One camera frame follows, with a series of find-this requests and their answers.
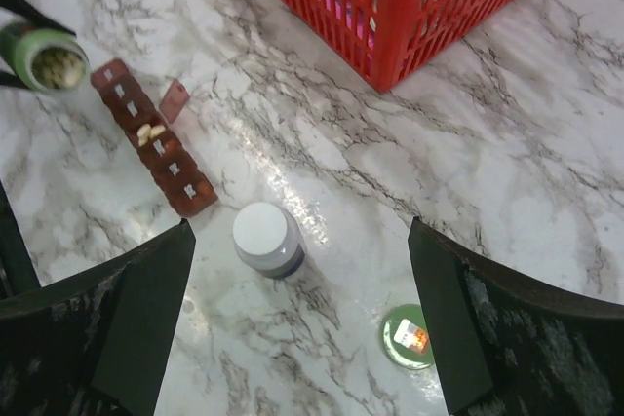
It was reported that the white cap vitamin bottle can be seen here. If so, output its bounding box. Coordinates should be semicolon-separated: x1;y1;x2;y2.
232;202;305;279

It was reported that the green supplement bottle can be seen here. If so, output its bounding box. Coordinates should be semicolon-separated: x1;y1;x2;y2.
1;20;91;96

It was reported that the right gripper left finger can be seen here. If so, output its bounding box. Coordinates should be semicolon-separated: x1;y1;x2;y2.
1;219;196;415

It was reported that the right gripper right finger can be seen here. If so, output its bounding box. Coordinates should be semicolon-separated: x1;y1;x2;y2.
408;218;623;415

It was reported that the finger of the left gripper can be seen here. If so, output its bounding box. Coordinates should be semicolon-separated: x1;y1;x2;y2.
0;0;76;36
0;70;22;90

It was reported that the brown weekly pill organizer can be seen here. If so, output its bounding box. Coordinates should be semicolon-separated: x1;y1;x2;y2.
91;58;217;217

